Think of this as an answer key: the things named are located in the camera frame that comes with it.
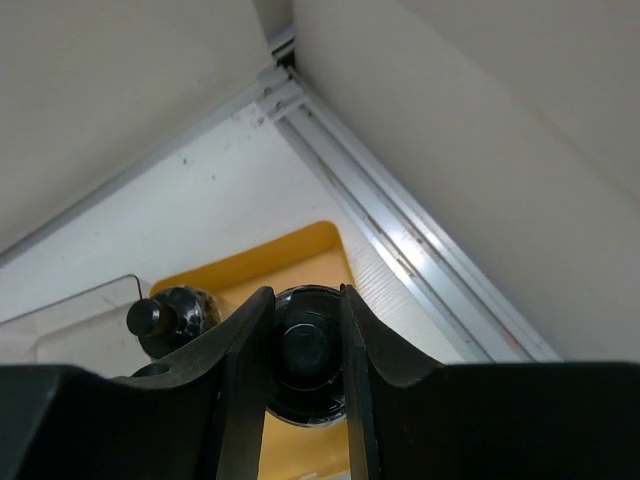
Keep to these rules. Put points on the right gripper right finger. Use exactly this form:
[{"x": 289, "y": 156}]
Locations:
[{"x": 410, "y": 416}]

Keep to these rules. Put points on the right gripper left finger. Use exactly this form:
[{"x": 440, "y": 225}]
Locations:
[{"x": 197, "y": 413}]

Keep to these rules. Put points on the brown-spice bottle black pump cap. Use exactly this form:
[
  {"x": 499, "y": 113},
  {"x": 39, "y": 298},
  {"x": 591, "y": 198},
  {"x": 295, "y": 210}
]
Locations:
[{"x": 172, "y": 318}]

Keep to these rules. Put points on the white-powder bottle black pump cap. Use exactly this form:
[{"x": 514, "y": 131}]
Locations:
[{"x": 305, "y": 358}]

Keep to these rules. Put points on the clear plastic bin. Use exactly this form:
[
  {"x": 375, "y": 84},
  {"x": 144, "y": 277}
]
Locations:
[{"x": 86, "y": 330}]

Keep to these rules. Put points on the yellow plastic bin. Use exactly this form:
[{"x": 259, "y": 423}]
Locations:
[{"x": 312, "y": 255}]

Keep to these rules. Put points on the aluminium rail right side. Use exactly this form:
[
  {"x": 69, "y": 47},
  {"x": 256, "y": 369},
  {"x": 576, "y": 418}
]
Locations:
[{"x": 474, "y": 317}]

